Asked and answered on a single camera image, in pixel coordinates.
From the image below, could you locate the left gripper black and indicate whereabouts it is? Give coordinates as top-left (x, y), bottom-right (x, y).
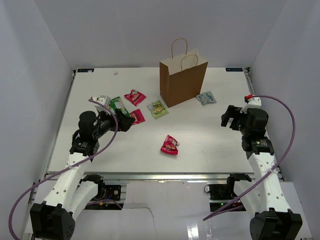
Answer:
top-left (92, 108), bottom-right (135, 140)

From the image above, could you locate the silver blue snack packet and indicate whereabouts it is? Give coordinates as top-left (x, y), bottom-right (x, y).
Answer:
top-left (97, 95), bottom-right (111, 109)

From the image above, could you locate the blue label left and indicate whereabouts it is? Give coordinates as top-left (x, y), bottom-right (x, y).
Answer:
top-left (76, 68), bottom-right (95, 73)

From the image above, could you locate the grey blue snack packet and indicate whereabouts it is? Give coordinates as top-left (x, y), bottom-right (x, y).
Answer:
top-left (196, 91), bottom-right (217, 106)

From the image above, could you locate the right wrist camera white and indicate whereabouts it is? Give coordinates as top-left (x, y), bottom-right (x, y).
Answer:
top-left (240, 94), bottom-right (262, 114)

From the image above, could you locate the brown paper bag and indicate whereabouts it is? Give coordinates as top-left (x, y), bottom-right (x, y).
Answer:
top-left (159, 38), bottom-right (208, 108)

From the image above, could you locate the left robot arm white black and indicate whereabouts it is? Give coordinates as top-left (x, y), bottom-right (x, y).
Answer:
top-left (30, 109), bottom-right (135, 240)

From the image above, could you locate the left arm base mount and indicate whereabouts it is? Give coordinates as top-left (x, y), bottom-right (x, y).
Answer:
top-left (80, 174), bottom-right (122, 202)

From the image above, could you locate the red snack packet front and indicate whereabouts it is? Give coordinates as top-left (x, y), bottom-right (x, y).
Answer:
top-left (160, 135), bottom-right (180, 156)

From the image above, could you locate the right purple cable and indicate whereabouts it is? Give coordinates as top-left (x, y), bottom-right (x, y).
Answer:
top-left (202, 94), bottom-right (296, 222)

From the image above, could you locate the blue label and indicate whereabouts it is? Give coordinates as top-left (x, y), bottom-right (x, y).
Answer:
top-left (225, 67), bottom-right (243, 72)
top-left (76, 68), bottom-right (95, 73)

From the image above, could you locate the red snack packet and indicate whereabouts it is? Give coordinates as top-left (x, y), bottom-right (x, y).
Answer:
top-left (124, 89), bottom-right (146, 107)
top-left (130, 109), bottom-right (145, 125)
top-left (160, 135), bottom-right (180, 156)

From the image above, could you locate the light green snack packet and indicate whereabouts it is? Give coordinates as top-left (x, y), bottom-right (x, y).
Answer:
top-left (147, 100), bottom-right (169, 120)

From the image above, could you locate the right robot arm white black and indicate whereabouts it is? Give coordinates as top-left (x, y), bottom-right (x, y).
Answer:
top-left (221, 105), bottom-right (303, 240)

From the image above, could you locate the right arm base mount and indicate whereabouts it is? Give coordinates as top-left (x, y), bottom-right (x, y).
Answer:
top-left (203, 173), bottom-right (252, 212)

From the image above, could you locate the blue label right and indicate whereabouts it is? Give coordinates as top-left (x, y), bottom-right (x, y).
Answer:
top-left (225, 67), bottom-right (243, 72)

